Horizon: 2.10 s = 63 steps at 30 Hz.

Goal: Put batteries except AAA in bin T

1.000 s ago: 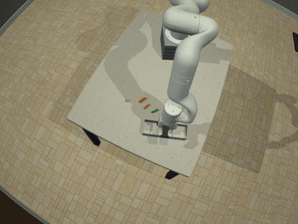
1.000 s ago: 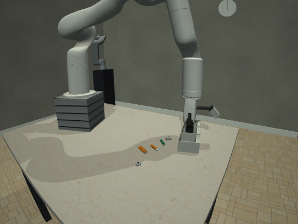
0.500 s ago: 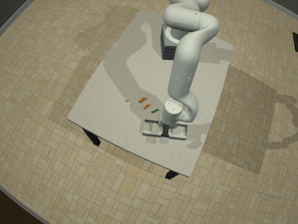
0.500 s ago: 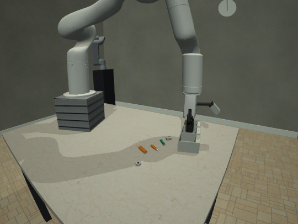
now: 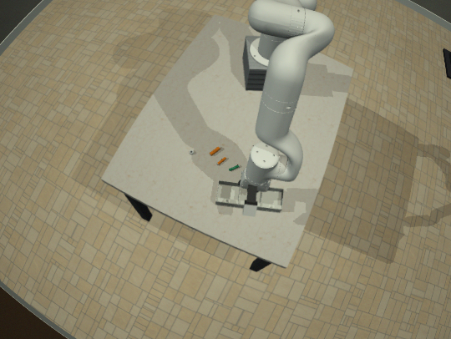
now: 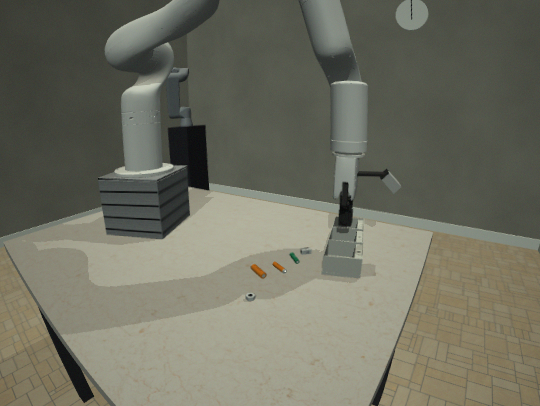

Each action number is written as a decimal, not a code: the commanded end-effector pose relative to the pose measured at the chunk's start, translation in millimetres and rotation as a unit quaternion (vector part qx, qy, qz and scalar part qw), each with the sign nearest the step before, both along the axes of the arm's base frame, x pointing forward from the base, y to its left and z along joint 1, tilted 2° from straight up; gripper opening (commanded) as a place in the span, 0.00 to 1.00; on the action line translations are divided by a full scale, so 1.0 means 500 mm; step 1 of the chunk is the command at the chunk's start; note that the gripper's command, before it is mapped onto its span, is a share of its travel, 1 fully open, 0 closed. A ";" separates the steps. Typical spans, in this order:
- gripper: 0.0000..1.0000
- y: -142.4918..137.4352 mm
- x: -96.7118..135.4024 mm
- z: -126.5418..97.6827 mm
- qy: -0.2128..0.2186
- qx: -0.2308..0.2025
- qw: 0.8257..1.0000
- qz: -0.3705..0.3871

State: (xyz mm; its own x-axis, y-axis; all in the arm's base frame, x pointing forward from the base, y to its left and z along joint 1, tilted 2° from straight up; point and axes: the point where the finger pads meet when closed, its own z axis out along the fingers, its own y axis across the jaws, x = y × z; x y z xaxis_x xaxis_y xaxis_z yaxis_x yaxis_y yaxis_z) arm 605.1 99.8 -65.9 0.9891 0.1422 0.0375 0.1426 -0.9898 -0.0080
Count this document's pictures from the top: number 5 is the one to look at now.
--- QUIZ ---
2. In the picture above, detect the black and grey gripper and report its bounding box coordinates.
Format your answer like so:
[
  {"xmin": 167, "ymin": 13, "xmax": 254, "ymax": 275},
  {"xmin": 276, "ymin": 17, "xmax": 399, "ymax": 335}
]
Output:
[{"xmin": 238, "ymin": 168, "xmax": 271, "ymax": 192}]

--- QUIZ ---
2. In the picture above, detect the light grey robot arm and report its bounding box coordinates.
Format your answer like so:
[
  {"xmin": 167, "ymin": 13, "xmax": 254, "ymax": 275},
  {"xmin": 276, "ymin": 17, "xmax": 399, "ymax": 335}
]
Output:
[{"xmin": 242, "ymin": 0, "xmax": 335, "ymax": 217}]

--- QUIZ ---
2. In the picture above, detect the grey rack of three bins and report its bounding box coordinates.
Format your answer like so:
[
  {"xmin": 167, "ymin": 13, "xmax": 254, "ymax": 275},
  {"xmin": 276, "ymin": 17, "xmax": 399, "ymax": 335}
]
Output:
[{"xmin": 215, "ymin": 180, "xmax": 284, "ymax": 213}]

